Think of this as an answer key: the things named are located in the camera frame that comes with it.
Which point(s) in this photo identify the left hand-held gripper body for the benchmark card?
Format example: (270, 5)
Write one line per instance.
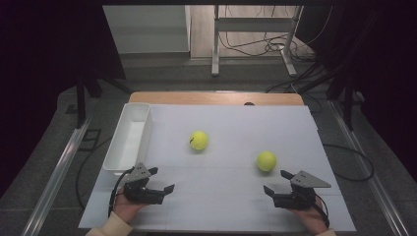
(141, 193)

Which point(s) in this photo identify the plain yellow tennis ball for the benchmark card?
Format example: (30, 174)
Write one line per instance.
(266, 161)

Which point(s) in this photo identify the white plastic bin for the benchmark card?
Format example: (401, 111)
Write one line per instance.
(129, 141)

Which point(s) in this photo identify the black stand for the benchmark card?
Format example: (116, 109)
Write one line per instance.
(348, 105)
(80, 105)

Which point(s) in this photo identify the white metal desk frame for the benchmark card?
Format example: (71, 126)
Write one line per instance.
(252, 24)

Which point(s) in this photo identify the person's right hand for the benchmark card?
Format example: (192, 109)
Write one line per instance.
(308, 218)

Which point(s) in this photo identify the white cabinet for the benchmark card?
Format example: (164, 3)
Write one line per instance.
(147, 29)

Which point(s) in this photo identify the person's left hand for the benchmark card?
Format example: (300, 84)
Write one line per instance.
(126, 208)

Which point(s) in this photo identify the white table mat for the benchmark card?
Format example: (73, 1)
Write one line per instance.
(229, 131)

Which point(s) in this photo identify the dark curtain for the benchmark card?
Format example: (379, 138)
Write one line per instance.
(387, 65)
(39, 49)

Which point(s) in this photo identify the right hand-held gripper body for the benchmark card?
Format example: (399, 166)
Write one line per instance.
(296, 198)

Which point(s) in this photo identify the tennis ball with black mark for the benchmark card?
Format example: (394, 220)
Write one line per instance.
(199, 140)

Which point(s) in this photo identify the aluminium floor rail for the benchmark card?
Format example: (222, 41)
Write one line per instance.
(55, 183)
(370, 183)

